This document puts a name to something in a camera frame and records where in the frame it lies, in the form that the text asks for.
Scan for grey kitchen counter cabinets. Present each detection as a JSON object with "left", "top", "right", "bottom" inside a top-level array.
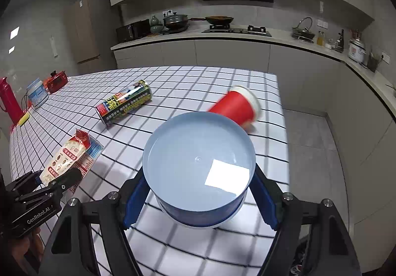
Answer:
[{"left": 111, "top": 28, "right": 396, "bottom": 233}]

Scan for white rice cooker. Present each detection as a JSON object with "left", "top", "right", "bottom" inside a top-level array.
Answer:
[{"left": 348, "top": 36, "right": 368, "bottom": 64}]

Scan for beige red drink carton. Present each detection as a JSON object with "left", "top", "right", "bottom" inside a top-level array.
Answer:
[{"left": 40, "top": 129, "right": 104, "bottom": 194}]

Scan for black gas stove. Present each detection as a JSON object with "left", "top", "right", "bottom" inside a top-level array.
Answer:
[{"left": 202, "top": 25, "right": 273, "bottom": 37}]

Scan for beige refrigerator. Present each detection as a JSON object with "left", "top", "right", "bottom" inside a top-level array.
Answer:
[{"left": 66, "top": 0, "right": 101, "bottom": 64}]

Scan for black toaster oven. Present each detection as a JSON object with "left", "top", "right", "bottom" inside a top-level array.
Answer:
[{"left": 116, "top": 20, "right": 150, "bottom": 43}]

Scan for steel kettle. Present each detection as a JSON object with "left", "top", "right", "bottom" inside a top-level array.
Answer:
[{"left": 292, "top": 17, "right": 316, "bottom": 39}]

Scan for black wok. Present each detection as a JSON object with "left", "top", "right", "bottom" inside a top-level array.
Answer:
[{"left": 189, "top": 15, "right": 235, "bottom": 26}]

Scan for white jar blue label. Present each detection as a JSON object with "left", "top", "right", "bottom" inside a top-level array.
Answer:
[{"left": 26, "top": 78, "right": 49, "bottom": 109}]

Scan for blue plastic tub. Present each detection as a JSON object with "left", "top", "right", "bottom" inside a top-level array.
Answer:
[{"left": 142, "top": 111, "right": 257, "bottom": 227}]

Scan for red cooking pot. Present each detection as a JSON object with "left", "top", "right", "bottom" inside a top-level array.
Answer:
[{"left": 43, "top": 70, "right": 69, "bottom": 94}]

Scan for red thermos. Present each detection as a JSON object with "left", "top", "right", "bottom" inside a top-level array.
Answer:
[{"left": 0, "top": 77, "right": 24, "bottom": 125}]

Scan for dark utensil holder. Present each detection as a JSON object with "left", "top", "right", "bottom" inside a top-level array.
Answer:
[{"left": 368, "top": 53, "right": 380, "bottom": 73}]

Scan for grey pot with lid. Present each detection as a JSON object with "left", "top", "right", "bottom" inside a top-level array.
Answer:
[{"left": 163, "top": 14, "right": 190, "bottom": 30}]

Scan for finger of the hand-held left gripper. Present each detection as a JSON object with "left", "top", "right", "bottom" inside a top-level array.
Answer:
[
  {"left": 4, "top": 170, "right": 44, "bottom": 193},
  {"left": 15, "top": 167, "right": 82, "bottom": 202}
]

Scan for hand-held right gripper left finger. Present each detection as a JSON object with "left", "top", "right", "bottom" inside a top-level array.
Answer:
[{"left": 39, "top": 167, "right": 152, "bottom": 276}]

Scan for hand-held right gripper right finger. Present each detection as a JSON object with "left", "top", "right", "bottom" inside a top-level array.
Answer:
[{"left": 250, "top": 163, "right": 362, "bottom": 276}]

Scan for yellow black drink can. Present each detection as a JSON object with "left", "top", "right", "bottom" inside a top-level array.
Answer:
[{"left": 95, "top": 80, "right": 152, "bottom": 129}]

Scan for white checked tablecloth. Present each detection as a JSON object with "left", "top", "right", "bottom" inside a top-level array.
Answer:
[{"left": 9, "top": 66, "right": 290, "bottom": 276}]

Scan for red paper cup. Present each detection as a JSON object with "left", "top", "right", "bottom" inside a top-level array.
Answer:
[{"left": 208, "top": 85, "right": 263, "bottom": 129}]

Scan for person's left hand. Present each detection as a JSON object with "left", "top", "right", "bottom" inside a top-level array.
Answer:
[{"left": 11, "top": 226, "right": 45, "bottom": 264}]

